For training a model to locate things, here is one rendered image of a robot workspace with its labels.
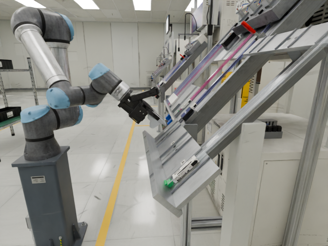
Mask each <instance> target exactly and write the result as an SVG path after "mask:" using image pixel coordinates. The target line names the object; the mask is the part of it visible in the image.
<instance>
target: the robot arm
mask: <svg viewBox="0 0 328 246"><path fill-rule="evenodd" d="M11 29H12V32H13V34H14V36H15V37H16V39H17V40H18V41H19V42H21V43H22V44H23V46H24V47H25V49H26V51H27V53H28V54H29V56H30V58H31V59H32V61H33V63H34V65H35V66H36V68H37V70H38V71H39V73H40V75H41V77H42V78H43V80H44V82H45V84H46V85H47V87H48V90H47V92H46V99H47V102H48V104H49V105H45V104H44V105H36V106H32V107H29V108H26V109H24V110H23V111H21V113H20V117H21V123H22V127H23V132H24V136H25V141H26V143H25V148H24V158H25V159H26V160H27V161H41V160H46V159H49V158H52V157H55V156H57V155H58V154H60V152H61V148H60V145H59V144H58V142H57V140H56V139H55V136H54V130H58V129H62V128H66V127H72V126H74V125H77V124H79V123H80V122H81V121H82V118H83V110H82V108H81V105H86V106H88V107H92V108H94V107H97V106H98V105H99V104H100V103H101V102H102V101H103V99H104V97H105V96H106V95H107V93H109V94H110V95H111V96H112V97H113V98H115V99H116V100H117V101H120V103H119V104H118V107H119V108H122V109H123V110H125V111H126V112H127V113H128V115H129V117H130V118H131V119H132V120H134V121H135V122H136V123H137V124H139V123H140V122H141V121H143V120H144V119H145V116H146V115H147V118H148V119H149V120H150V123H149V124H150V125H149V126H150V128H155V127H157V126H158V125H160V124H163V125H164V126H166V122H165V120H164V119H163V118H162V117H161V116H160V115H159V114H158V113H157V112H156V111H155V110H154V109H153V108H152V107H151V106H150V105H149V104H148V103H147V102H146V101H144V100H143V99H145V98H148V97H151V96H152V97H153V96H156V95H158V94H159V90H158V87H152V88H150V89H149V90H146V91H143V92H140V93H137V94H134V95H132V96H131V95H130V94H131V93H132V92H133V90H132V89H130V86H128V85H127V84H126V83H125V82H124V81H122V80H121V79H120V78H119V77H118V76H117V75H115V74H114V73H113V72H112V71H111V70H110V69H109V68H107V67H106V66H105V65H103V64H102V63H98V64H96V65H95V66H94V67H93V68H92V69H91V71H90V72H89V75H88V76H89V78H90V79H91V80H92V82H91V84H90V85H87V86H72V85H71V77H70V69H69V61H68V53H67V48H68V47H69V46H70V41H72V40H73V38H74V37H73V36H74V28H73V25H72V22H71V21H70V19H69V18H68V17H67V16H65V15H63V14H60V13H57V12H51V11H47V10H42V9H38V8H35V7H31V6H25V7H22V8H19V9H18V10H16V11H15V12H14V14H13V15H12V18H11ZM128 99H129V101H128ZM49 106H50V107H49Z"/></svg>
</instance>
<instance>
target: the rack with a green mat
mask: <svg viewBox="0 0 328 246"><path fill-rule="evenodd" d="M27 62H28V67H29V69H0V88H1V93H2V97H3V101H4V105H5V107H8V102H7V98H6V93H5V90H4V85H3V81H2V76H1V72H24V71H29V72H30V78H31V83H32V88H33V93H34V99H35V104H36V105H39V102H38V97H37V92H36V86H35V81H34V75H33V70H32V64H31V59H30V58H27ZM19 122H21V116H17V117H14V118H11V119H8V120H6V121H3V122H1V123H0V130H2V129H4V128H7V127H10V131H11V135H12V136H15V133H14V129H13V125H14V124H17V123H19Z"/></svg>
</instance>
